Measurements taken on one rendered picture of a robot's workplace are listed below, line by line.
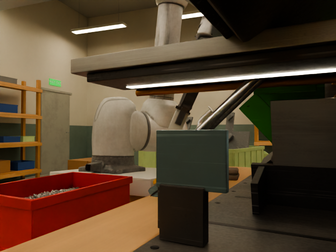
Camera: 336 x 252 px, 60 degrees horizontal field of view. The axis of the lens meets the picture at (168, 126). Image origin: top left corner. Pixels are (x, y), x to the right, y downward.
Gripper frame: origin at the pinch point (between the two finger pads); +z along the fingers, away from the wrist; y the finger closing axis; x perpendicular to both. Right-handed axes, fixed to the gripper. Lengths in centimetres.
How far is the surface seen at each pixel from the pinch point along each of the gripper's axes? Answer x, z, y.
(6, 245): -21.0, 33.4, 11.6
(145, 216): -0.5, 16.7, 19.5
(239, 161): 40, 1, -69
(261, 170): 15.9, 2.1, 15.9
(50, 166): -194, 193, -695
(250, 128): 230, -96, -644
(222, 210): 12.0, 11.4, 16.4
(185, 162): 0.2, 5.4, 31.0
